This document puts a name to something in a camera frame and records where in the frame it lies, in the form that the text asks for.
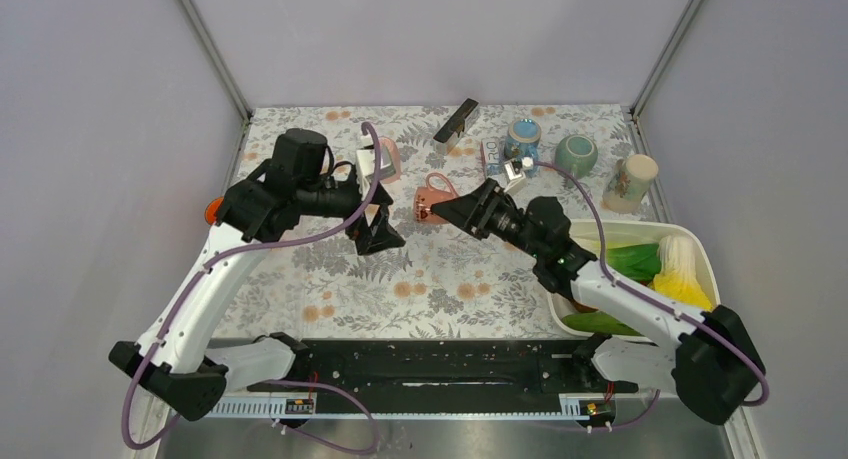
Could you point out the green bok choy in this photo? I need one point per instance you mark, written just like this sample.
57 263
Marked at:
638 262

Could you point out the pink dotted mug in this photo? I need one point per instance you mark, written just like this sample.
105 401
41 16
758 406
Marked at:
437 188

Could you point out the white slotted cable duct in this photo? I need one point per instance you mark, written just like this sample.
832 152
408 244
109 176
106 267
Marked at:
300 406

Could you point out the large orange mug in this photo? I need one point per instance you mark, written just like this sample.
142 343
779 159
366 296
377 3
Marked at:
211 210

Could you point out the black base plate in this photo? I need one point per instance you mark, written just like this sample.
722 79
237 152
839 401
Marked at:
476 371

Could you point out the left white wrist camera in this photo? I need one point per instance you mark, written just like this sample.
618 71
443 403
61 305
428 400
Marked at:
366 165

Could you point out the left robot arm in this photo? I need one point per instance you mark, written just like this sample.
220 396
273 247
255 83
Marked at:
172 360

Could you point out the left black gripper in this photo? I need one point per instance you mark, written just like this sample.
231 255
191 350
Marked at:
380 233

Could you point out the yellow napa cabbage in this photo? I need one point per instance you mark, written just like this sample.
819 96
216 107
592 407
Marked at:
677 278

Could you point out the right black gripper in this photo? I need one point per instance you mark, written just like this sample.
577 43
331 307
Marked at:
474 210

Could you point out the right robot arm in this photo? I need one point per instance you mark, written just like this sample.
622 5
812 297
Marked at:
706 358

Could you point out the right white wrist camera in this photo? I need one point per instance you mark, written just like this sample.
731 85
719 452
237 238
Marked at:
516 171

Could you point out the white red toothpaste box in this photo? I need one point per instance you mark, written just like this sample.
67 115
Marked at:
492 159

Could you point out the green cucumber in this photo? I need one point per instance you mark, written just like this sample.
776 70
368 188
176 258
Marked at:
598 322

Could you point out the light pink cup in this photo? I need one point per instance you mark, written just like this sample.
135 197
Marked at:
391 164

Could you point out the floral tablecloth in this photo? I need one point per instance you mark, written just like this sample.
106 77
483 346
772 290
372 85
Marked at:
442 283

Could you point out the blue butterfly mug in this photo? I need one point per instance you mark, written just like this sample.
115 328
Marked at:
522 139

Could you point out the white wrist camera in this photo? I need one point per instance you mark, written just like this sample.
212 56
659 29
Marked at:
366 165
516 171

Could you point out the cream painted mug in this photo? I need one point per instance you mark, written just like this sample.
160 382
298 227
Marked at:
631 180

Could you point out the green glazed mug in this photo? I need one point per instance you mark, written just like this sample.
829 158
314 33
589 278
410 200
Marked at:
577 155

